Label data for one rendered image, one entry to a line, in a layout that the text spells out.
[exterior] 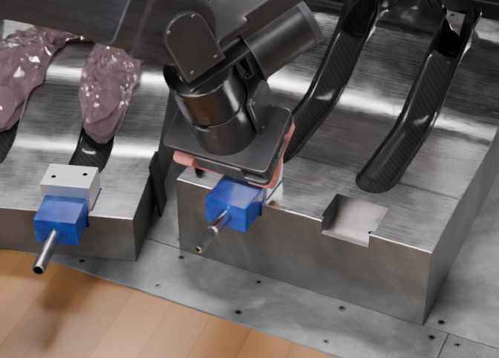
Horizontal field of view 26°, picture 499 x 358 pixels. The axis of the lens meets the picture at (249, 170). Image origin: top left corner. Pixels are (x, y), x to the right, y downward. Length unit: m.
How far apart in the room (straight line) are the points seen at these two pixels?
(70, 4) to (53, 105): 0.44
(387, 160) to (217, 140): 0.25
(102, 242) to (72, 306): 0.08
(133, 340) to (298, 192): 0.21
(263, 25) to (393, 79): 0.36
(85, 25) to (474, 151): 0.49
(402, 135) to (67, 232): 0.36
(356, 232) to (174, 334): 0.20
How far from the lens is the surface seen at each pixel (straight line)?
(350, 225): 1.04
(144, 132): 1.17
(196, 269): 1.09
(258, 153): 0.93
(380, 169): 1.09
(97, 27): 0.79
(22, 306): 1.07
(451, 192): 1.06
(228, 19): 0.85
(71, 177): 1.08
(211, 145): 0.93
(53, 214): 1.06
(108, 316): 1.05
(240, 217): 1.00
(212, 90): 0.85
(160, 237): 1.13
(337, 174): 1.06
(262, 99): 0.92
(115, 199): 1.09
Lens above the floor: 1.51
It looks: 36 degrees down
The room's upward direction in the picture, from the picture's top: straight up
